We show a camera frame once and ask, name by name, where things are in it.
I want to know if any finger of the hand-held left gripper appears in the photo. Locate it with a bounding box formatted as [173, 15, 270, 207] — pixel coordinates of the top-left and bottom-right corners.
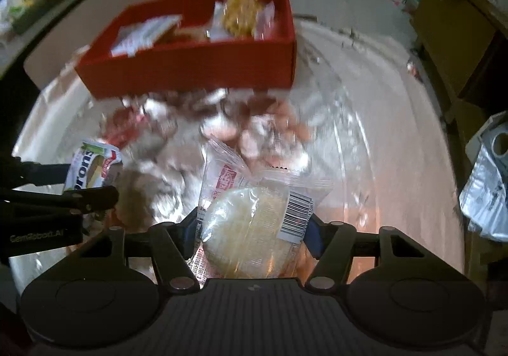
[0, 185, 120, 222]
[0, 158, 72, 190]

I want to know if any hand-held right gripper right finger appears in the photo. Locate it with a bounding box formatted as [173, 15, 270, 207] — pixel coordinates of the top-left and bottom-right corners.
[305, 215, 463, 293]

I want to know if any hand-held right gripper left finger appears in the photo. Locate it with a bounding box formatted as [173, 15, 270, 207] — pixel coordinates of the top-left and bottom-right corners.
[37, 207, 201, 293]

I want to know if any white green bun packet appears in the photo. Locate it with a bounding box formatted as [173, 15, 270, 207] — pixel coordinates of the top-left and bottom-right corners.
[63, 141, 123, 193]

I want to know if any round cake packet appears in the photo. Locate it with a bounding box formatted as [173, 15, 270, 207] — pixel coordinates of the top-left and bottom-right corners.
[198, 166, 334, 279]

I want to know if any clear red print packet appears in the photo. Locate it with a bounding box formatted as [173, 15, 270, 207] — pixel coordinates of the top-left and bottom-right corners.
[191, 136, 258, 283]

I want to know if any red cardboard box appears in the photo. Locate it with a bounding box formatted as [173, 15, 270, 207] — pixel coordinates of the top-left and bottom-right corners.
[75, 0, 298, 100]

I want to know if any white red snack packet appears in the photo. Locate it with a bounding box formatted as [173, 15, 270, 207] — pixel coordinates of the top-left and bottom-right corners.
[110, 15, 184, 57]

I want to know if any waffle packet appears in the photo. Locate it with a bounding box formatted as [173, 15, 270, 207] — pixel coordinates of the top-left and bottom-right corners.
[210, 0, 276, 41]

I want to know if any shiny floral tablecloth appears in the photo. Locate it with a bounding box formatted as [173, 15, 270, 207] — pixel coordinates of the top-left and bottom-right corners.
[10, 19, 465, 301]

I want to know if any dark green box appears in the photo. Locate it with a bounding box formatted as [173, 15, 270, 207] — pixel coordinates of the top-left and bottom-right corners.
[11, 0, 77, 33]

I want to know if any silver foil bag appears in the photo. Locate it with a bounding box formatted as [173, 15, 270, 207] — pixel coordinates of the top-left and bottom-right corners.
[458, 112, 508, 242]

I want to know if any wooden cabinet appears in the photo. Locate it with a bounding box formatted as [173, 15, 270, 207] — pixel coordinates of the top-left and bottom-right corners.
[411, 0, 508, 142]

